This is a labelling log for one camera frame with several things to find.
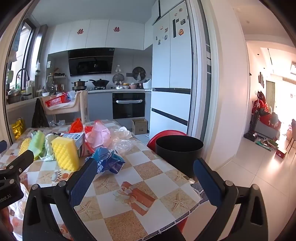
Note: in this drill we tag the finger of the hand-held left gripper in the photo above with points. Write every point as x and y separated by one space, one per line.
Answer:
2 145
20 160

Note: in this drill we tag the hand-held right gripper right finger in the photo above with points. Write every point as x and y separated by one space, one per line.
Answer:
208 183

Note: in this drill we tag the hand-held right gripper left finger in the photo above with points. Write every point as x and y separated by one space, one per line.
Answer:
83 180

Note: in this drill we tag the small yellow wavy sponge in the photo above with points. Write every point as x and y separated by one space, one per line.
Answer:
25 146

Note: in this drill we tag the green sponge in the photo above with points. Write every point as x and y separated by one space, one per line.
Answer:
38 143

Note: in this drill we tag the pale green plastic bag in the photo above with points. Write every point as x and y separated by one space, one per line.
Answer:
49 146

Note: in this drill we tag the large yellow wavy sponge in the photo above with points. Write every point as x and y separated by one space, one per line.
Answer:
66 153

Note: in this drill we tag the blue plastic bag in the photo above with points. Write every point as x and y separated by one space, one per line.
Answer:
108 160

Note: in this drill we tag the black trash bin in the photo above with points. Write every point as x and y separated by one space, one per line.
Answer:
179 155

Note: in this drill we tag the white and blue carton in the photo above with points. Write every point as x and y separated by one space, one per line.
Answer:
74 138

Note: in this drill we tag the pink plastic bag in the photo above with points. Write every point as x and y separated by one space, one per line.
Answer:
98 135

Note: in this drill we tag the clear plastic bag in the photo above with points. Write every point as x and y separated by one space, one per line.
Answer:
123 146

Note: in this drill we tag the orange plastic bag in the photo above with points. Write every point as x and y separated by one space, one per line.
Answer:
76 126

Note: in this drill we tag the white plastic bag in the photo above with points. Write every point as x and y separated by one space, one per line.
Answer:
123 132

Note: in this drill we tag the gold foil bag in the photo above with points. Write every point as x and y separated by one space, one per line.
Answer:
18 128

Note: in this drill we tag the black bag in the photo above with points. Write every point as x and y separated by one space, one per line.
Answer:
39 115

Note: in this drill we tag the metal sink pot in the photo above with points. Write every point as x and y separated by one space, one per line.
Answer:
14 97

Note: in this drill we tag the checkered starfish tablecloth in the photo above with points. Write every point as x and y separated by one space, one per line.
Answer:
143 166

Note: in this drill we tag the red stool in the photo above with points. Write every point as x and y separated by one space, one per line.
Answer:
165 134

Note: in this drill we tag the red plastic basket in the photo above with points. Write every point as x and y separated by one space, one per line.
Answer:
54 101

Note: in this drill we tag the pile of papers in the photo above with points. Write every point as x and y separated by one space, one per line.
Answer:
267 143

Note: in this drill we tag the upright vacuum cleaner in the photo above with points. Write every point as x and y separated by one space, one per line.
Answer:
252 125

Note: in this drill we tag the beige storage trolley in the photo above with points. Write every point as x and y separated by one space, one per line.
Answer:
79 104

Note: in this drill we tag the kitchen faucet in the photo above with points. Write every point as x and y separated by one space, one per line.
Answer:
23 70

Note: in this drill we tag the grey kitchen counter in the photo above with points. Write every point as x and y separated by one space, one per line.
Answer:
99 104

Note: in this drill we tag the cardboard box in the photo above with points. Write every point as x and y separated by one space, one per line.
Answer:
140 127

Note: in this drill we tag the red box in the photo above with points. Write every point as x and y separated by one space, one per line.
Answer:
281 153

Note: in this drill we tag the black built-in oven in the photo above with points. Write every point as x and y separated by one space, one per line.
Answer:
128 106

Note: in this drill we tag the kitchen window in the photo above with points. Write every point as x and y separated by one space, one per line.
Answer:
23 53

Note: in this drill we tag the metal cooking pot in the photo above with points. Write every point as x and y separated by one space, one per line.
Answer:
79 84

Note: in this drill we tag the dining chair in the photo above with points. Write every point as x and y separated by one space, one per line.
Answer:
292 132

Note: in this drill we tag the black wok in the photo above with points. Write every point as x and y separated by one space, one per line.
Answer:
99 82

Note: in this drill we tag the pink pot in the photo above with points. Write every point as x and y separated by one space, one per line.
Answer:
133 86

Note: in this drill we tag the white rice cooker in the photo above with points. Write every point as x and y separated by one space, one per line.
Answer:
146 83

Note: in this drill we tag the black range hood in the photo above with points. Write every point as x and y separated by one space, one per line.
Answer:
91 61

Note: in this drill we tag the white refrigerator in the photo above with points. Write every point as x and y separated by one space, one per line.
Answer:
170 69

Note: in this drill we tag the white upper cabinets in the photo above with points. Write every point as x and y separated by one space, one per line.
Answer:
97 37

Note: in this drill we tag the group of fridge magnets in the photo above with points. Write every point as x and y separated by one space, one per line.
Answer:
181 31

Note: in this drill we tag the small round wall rack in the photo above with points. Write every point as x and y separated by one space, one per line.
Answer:
118 78

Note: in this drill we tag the grey sliding door frame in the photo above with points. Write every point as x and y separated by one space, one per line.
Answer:
205 69

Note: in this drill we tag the large round wall rack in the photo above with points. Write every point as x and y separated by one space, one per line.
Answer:
139 71

